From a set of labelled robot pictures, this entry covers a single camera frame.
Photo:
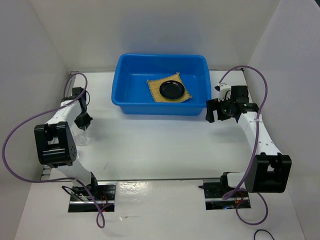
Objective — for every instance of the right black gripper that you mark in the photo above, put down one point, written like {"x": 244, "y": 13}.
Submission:
{"x": 213, "y": 104}

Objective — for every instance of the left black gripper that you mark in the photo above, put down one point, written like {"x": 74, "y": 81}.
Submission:
{"x": 85, "y": 123}

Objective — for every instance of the black round bowl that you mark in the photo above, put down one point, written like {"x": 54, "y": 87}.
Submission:
{"x": 172, "y": 90}

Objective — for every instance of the woven bamboo placemat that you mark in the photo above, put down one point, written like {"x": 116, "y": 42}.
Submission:
{"x": 155, "y": 84}

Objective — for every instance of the green round plate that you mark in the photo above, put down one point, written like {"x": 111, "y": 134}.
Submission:
{"x": 167, "y": 100}

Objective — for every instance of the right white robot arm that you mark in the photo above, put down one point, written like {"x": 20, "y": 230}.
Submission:
{"x": 268, "y": 169}

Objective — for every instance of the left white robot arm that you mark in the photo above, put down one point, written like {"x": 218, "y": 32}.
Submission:
{"x": 55, "y": 144}

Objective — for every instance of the blue plastic bin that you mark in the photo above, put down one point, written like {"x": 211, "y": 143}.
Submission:
{"x": 131, "y": 92}

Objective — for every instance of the clear plastic cup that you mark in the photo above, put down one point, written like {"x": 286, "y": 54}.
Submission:
{"x": 80, "y": 138}

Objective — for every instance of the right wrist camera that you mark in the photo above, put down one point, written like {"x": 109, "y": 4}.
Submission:
{"x": 224, "y": 91}

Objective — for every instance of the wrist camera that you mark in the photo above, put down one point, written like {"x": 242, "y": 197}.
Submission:
{"x": 76, "y": 91}
{"x": 224, "y": 91}

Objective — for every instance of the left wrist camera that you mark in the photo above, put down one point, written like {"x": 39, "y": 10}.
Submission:
{"x": 76, "y": 91}

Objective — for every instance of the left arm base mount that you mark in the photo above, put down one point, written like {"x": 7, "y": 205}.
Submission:
{"x": 81, "y": 202}

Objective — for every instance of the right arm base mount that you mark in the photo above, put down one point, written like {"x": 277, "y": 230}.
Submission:
{"x": 214, "y": 189}

